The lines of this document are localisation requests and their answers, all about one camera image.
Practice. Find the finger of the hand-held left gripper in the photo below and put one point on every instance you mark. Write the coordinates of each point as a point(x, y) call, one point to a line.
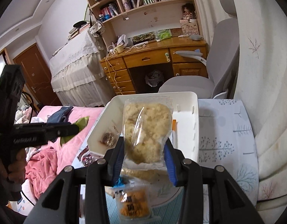
point(64, 130)

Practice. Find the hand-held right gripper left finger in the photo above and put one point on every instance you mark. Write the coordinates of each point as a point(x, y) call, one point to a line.
point(117, 159)

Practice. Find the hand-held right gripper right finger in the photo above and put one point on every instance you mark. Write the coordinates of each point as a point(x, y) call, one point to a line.
point(170, 168)

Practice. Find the green snack packet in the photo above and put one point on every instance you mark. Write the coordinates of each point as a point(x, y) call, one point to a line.
point(82, 123)

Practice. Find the blue foil candy packet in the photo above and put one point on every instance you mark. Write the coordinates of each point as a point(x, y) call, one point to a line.
point(120, 182)

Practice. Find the white plastic bin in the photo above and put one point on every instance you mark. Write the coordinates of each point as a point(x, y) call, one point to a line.
point(187, 130)

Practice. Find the puffed rice cake packet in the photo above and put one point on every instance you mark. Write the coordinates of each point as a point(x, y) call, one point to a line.
point(145, 126)
point(143, 173)

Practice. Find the person's left hand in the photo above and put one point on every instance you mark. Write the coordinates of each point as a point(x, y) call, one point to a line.
point(16, 168)

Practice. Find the dark blue garment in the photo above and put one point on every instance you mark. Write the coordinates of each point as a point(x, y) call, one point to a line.
point(60, 114)

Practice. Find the small brown snack packet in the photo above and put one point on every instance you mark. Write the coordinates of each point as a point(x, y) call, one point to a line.
point(107, 138)

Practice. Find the red and white snack packet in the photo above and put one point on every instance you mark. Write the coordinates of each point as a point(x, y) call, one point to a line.
point(91, 161)

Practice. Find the dark red snack packet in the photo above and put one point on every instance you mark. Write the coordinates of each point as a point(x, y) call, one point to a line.
point(82, 154)

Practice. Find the pink blanket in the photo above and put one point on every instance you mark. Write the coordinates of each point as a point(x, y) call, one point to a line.
point(47, 161)

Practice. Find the clear packet with orange snack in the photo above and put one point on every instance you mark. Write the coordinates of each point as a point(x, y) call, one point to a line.
point(134, 201)

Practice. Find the brown wooden door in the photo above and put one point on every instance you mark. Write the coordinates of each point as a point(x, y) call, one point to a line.
point(32, 72)

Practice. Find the lace cloth covered piano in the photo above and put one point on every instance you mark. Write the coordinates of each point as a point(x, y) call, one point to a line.
point(75, 70)

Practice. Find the printed tablecloth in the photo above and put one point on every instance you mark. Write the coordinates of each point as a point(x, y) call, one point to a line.
point(225, 133)

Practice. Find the trash bin with dark bag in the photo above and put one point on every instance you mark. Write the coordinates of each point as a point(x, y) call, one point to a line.
point(154, 78)

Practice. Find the yellow cup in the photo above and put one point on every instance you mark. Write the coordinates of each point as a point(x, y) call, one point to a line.
point(119, 49)

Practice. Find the stack of books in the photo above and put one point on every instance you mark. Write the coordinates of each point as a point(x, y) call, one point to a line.
point(74, 32)

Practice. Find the wooden desk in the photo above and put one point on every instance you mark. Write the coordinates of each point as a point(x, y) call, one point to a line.
point(143, 59)

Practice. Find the floral fabric bag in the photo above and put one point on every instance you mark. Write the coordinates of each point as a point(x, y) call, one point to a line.
point(96, 29)

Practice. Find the black hat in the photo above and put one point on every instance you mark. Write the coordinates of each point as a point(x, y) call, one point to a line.
point(80, 24)

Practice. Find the white plastic bag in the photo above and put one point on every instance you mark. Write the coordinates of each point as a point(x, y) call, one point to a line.
point(123, 40)

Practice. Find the grey office chair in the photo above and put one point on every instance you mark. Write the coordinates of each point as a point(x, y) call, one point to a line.
point(218, 58)

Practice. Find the dark patterned tin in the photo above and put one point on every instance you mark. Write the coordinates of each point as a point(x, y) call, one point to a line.
point(143, 38)

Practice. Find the white leaf print curtain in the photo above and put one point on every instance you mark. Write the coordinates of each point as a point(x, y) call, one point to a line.
point(269, 86)

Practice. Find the green box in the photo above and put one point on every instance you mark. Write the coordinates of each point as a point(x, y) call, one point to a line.
point(164, 34)

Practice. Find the wooden bookshelf hutch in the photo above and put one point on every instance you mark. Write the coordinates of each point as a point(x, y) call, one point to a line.
point(138, 14)

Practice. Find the printed wooden box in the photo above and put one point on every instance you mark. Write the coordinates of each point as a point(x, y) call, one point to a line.
point(190, 29)

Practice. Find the doll with brown hair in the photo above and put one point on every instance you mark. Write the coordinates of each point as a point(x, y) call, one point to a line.
point(188, 10)

